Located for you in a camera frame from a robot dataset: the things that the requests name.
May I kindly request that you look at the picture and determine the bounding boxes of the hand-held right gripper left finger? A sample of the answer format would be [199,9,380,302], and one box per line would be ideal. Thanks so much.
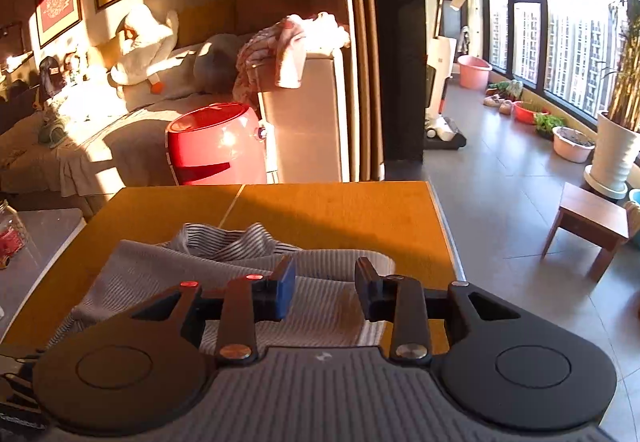
[131,254,298,366]

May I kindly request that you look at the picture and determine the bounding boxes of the green potted herbs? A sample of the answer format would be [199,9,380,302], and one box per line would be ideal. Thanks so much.
[534,112,567,139]

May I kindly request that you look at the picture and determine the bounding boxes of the tall bamboo plant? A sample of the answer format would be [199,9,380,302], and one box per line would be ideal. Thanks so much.
[597,0,640,124]

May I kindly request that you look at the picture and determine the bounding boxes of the pale pink basin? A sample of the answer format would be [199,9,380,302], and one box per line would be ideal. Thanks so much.
[552,126,597,164]

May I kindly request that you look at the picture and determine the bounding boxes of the brown wooden stool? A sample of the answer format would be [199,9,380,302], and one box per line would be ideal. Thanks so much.
[542,182,630,283]

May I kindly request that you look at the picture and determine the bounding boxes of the glass aquarium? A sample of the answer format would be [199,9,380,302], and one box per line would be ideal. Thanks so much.
[0,21,36,73]

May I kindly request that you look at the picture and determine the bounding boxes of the pink clothes pile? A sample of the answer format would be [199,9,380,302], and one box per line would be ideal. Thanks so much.
[232,12,352,109]

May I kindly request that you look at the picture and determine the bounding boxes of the white ribbed plant pot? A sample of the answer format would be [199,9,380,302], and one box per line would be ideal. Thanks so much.
[584,111,640,201]

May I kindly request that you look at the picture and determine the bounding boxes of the grey striped garment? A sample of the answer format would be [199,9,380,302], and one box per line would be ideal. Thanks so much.
[47,222,397,359]

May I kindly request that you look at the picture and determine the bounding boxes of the white goose plush toy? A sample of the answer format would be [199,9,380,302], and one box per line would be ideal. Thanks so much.
[109,4,181,98]

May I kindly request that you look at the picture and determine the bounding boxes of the white upright floor washer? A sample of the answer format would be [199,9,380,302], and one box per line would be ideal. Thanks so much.
[423,0,469,151]

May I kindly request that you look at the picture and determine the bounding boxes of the pink plastic tub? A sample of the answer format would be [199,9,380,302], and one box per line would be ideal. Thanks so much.
[457,54,494,91]

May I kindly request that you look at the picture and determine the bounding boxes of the red round appliance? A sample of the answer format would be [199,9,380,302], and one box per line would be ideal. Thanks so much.
[165,102,269,186]

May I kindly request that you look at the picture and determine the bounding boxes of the beige curtain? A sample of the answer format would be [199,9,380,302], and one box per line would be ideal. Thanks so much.
[344,0,387,182]

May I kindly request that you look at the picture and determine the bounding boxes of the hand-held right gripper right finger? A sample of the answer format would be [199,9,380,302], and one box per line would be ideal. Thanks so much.
[354,256,522,366]

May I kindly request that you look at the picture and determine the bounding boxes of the white cabinet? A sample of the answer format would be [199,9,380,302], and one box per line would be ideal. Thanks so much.
[256,47,351,184]

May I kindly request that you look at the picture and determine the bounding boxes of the grey cushion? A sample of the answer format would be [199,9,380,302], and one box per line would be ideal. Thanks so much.
[192,33,251,96]

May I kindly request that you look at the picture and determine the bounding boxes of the small dolls group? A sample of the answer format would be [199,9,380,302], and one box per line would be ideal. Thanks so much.
[37,53,92,99]

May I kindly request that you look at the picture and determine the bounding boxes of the beige sofa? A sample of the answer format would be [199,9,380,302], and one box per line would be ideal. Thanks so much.
[0,0,351,223]

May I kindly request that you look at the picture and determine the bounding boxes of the pair of shoes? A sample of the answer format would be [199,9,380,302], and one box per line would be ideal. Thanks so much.
[482,92,515,116]

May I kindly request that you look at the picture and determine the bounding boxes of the green cloth bundle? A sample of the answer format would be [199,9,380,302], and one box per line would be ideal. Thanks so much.
[37,114,69,149]

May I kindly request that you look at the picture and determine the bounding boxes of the green leafy vegetables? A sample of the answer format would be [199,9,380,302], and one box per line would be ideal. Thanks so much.
[487,79,524,101]

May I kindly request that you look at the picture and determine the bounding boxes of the glass jar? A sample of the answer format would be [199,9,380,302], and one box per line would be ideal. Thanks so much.
[0,199,29,269]

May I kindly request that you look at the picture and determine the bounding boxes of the red plastic basin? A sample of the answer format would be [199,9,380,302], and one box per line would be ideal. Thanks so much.
[512,100,551,126]

